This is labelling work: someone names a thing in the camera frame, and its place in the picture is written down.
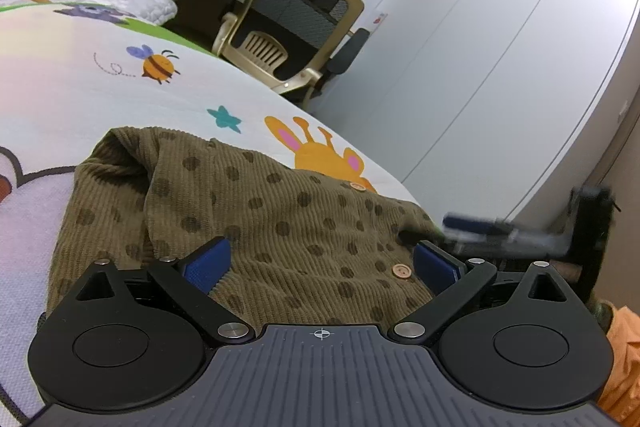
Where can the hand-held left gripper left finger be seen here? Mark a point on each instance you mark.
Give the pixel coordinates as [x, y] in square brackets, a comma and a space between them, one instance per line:
[207, 264]

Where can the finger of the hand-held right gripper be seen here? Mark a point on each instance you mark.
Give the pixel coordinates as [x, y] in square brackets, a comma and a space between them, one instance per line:
[475, 223]
[525, 248]

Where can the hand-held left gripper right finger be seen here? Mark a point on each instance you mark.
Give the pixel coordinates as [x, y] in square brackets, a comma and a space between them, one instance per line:
[437, 267]

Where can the green patterned cloth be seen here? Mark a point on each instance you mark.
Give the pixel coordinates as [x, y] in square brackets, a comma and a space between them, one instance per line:
[605, 314]

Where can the orange cloth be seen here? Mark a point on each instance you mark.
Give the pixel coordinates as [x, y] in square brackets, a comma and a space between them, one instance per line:
[625, 357]

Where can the white wardrobe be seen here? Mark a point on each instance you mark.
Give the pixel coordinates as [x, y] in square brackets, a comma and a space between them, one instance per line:
[500, 57]

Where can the cartoon printed blanket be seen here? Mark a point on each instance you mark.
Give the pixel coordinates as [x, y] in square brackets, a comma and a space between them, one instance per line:
[75, 107]

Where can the small paper note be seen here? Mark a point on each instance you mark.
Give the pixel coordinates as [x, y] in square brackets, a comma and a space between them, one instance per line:
[380, 18]

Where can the beige mesh office chair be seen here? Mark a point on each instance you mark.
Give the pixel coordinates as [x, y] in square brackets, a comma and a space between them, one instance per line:
[300, 7]

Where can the white wall socket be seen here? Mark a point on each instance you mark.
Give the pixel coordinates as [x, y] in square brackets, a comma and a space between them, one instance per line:
[622, 112]

